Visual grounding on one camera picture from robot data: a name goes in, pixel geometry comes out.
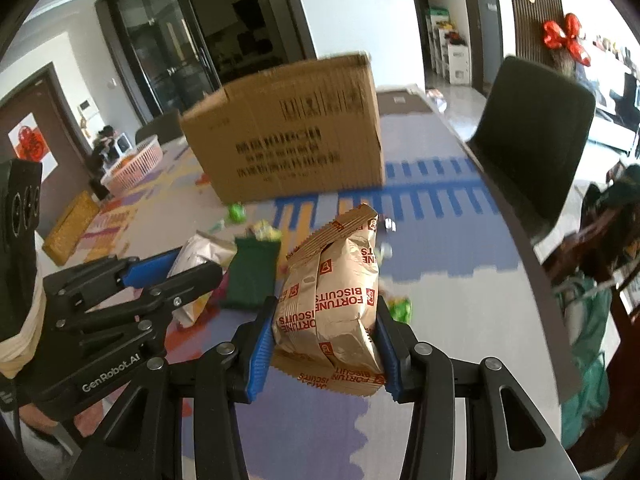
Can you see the gold fortune biscuits bag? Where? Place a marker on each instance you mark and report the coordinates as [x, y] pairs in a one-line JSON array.
[[326, 313]]

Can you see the green lollipop near edge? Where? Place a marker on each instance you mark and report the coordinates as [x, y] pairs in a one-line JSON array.
[[400, 309]]

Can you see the colourful patterned tablecloth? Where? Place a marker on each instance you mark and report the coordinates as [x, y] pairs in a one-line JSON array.
[[453, 255]]

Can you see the green lollipop near box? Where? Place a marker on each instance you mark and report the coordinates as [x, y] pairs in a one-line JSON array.
[[236, 214]]

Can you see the pink plastic basket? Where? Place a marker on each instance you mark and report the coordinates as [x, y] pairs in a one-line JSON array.
[[135, 167]]

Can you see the white yellow snack bag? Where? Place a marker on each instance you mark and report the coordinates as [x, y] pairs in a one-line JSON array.
[[208, 257]]

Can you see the dark chair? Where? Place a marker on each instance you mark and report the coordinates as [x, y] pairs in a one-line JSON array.
[[165, 127], [530, 140]]

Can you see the yellow green candy packet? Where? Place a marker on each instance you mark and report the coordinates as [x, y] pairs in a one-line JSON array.
[[264, 231]]

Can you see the white storage shelf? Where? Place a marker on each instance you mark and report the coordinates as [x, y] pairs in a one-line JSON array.
[[449, 53]]

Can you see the dark chair right side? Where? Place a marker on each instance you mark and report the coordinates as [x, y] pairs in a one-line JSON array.
[[530, 140]]

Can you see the brown cardboard box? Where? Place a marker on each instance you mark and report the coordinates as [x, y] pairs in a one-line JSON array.
[[302, 128]]

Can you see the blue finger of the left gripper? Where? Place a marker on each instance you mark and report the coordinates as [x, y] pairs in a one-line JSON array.
[[94, 281], [129, 304]]

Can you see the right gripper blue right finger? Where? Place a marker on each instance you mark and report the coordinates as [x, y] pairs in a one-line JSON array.
[[418, 373]]

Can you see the dark chair far left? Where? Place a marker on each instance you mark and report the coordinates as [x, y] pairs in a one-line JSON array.
[[165, 127]]

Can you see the dark green snack packet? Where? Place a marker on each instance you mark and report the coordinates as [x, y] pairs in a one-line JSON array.
[[251, 274]]

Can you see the wooden chair with clothes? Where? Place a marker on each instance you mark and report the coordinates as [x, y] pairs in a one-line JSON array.
[[590, 271]]

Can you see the gold striped candy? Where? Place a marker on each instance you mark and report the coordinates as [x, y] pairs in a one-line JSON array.
[[386, 224]]

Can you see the red paper door poster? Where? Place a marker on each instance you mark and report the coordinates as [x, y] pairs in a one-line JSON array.
[[28, 143]]

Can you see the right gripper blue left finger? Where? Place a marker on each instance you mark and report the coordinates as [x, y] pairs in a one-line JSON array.
[[233, 372]]

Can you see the yellow woven tissue box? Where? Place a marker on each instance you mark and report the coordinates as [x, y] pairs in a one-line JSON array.
[[62, 240]]

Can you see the red bow decoration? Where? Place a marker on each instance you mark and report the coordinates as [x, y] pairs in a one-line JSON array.
[[566, 36]]

